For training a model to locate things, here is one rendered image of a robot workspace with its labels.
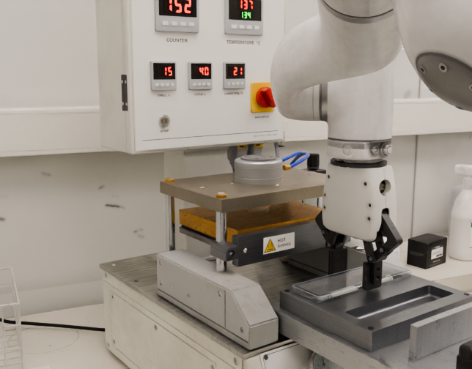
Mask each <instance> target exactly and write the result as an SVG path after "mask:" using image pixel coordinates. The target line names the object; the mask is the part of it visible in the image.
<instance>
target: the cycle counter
mask: <svg viewBox="0 0 472 369"><path fill-rule="evenodd" d="M163 13H167V14H179V15H193V0H163Z"/></svg>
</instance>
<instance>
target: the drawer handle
mask: <svg viewBox="0 0 472 369"><path fill-rule="evenodd" d="M456 369H472V340H469V341H468V342H466V343H463V344H462V345H460V347H459V354H458V355H457V363H456Z"/></svg>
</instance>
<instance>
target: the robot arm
mask: <svg viewBox="0 0 472 369"><path fill-rule="evenodd" d="M317 2H318V8H319V14H318V15H315V16H314V17H311V18H309V19H307V20H305V21H304V22H302V23H300V24H298V25H297V26H296V27H295V28H293V29H292V30H291V31H289V32H288V33H287V35H286V36H285V37H284V38H283V39H282V41H281V42H280V43H279V46H278V47H277V49H276V52H275V53H274V56H273V60H272V64H271V68H270V86H271V90H272V94H273V99H274V102H275V104H276V107H277V110H278V111H279V113H280V114H281V115H282V116H284V117H286V118H288V119H294V120H300V121H324V122H327V124H328V151H327V155H328V156H329V157H333V158H332V159H331V161H329V162H328V167H327V171H326V175H325V184H324V190H323V198H322V210H321V212H320V213H319V214H318V215H317V216H316V217H315V221H316V223H317V225H318V226H319V228H320V230H321V233H322V235H323V237H324V239H325V241H326V243H325V246H326V247H327V248H328V249H330V250H329V255H328V275H332V274H335V273H338V272H343V271H346V270H347V247H343V246H344V244H345V241H346V238H347V236H350V237H352V238H356V239H360V240H363V244H364V249H365V253H366V258H367V261H365V262H364V263H363V280H362V289H363V290H365V291H368V290H371V289H374V288H379V287H381V283H382V268H383V260H386V259H387V256H388V255H390V254H391V253H392V252H393V251H394V249H396V248H397V247H399V246H400V245H401V244H402V243H403V239H402V237H401V236H400V234H399V232H398V230H397V229H396V227H397V199H396V188H395V181H394V173H393V169H392V166H391V165H387V160H384V159H383V158H389V157H391V154H392V152H393V146H392V145H391V141H392V126H393V109H394V79H395V63H396V57H397V55H398V54H399V52H400V51H401V48H402V46H403V47H404V49H405V52H406V55H407V57H408V59H409V61H410V63H411V65H412V66H413V69H414V70H415V71H416V73H417V75H418V76H419V77H420V79H421V80H422V81H423V82H424V84H425V85H426V86H427V87H428V89H429V90H430V91H431V92H432V93H434V94H435V95H436V96H437V97H439V98H440V99H442V100H443V101H445V102H446V103H448V104H450V105H453V106H455V107H456V108H458V109H460V110H465V111H470V112H472V0H317ZM383 236H384V237H386V238H387V241H386V242H385V243H384V240H383ZM373 242H375V245H376V248H377V249H376V250H374V248H373V244H372V243H373Z"/></svg>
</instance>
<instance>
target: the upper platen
mask: <svg viewBox="0 0 472 369"><path fill-rule="evenodd" d="M321 210H322V208H321V207H318V206H312V205H310V204H305V203H301V202H298V201H292V202H287V203H282V204H274V205H269V206H261V207H256V208H251V209H242V210H237V211H233V212H227V213H226V231H227V241H228V242H231V243H232V235H235V234H242V233H247V232H251V231H258V230H262V229H266V228H274V227H278V226H285V225H289V224H293V223H300V222H305V221H309V220H315V217H316V216H317V215H318V214H319V213H320V212H321ZM179 213H180V224H182V226H180V233H182V234H185V235H187V236H190V237H192V238H194V239H197V240H199V241H201V242H204V243H206V244H209V245H210V242H211V241H215V240H216V219H215V211H214V210H211V209H208V208H205V207H203V206H198V207H192V208H187V209H180V210H179Z"/></svg>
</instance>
